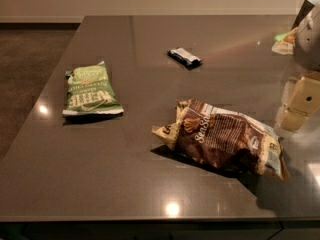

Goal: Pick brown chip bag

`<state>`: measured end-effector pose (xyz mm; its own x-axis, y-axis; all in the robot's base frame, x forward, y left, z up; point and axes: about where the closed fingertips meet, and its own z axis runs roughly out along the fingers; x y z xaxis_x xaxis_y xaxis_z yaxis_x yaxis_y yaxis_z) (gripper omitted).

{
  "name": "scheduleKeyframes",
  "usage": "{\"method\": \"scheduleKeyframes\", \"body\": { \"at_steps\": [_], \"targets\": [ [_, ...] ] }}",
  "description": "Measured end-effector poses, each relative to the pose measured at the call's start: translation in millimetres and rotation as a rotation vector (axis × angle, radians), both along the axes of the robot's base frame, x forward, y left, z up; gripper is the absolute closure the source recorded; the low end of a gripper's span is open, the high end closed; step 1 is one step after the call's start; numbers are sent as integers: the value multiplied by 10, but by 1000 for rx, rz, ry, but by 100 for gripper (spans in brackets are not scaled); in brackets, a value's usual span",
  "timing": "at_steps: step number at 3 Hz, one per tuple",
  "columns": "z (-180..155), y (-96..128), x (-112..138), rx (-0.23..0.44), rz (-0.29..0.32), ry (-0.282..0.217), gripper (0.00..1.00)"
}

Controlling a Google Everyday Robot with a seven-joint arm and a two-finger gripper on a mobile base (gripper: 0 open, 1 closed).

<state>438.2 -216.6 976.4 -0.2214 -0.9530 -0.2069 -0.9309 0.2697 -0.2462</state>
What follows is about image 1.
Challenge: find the green chip bag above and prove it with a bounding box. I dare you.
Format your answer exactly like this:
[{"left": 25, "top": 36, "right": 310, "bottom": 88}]
[{"left": 62, "top": 61, "right": 124, "bottom": 117}]

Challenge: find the crumpled yellow wrapper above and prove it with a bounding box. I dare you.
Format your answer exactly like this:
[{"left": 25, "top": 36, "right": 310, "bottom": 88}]
[{"left": 271, "top": 28, "right": 298, "bottom": 55}]

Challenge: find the small dark blue snack packet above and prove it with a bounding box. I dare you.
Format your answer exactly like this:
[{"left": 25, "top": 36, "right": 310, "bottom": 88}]
[{"left": 167, "top": 47, "right": 201, "bottom": 68}]

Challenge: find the brown chip bag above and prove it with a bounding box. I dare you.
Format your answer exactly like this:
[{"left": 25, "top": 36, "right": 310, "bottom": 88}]
[{"left": 152, "top": 99, "right": 289, "bottom": 181}]

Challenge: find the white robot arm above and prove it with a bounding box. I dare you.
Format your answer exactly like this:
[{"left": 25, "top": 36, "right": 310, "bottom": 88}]
[{"left": 272, "top": 0, "right": 320, "bottom": 135}]

